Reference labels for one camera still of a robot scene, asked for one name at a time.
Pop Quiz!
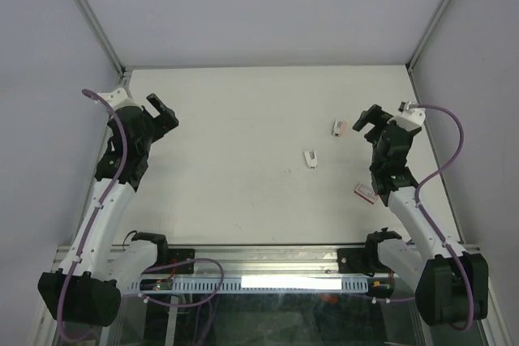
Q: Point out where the red white staple box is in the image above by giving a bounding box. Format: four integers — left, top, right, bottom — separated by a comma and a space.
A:
354, 184, 379, 204

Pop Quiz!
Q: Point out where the pink white mini stapler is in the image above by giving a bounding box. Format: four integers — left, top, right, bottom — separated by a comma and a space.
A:
332, 120, 346, 137

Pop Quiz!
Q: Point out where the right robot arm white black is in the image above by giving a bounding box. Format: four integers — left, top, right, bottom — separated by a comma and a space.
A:
350, 101, 489, 332

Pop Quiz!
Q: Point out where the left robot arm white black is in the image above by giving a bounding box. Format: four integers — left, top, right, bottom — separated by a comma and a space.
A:
37, 88, 179, 327

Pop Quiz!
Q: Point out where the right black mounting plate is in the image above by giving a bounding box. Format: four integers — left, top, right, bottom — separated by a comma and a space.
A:
337, 247, 377, 277

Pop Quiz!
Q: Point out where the black mounting plate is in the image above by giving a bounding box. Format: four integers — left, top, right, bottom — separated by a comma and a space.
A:
337, 247, 377, 277
162, 247, 195, 276

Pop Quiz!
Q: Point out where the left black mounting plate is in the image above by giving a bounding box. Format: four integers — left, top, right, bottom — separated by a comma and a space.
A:
162, 247, 195, 276

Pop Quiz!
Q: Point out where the right aluminium frame post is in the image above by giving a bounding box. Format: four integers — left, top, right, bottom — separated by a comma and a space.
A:
406, 0, 452, 73

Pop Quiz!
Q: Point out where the aluminium frame post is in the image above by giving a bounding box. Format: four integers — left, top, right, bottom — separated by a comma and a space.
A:
406, 0, 452, 73
73, 0, 126, 79

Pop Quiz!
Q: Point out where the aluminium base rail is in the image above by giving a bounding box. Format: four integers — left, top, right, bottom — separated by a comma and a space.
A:
52, 243, 482, 278

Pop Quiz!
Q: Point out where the grey slotted cable duct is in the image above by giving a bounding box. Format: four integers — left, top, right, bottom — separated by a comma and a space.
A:
123, 276, 370, 294

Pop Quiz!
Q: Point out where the left aluminium frame post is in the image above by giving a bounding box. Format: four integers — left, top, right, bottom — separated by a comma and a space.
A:
73, 0, 126, 79

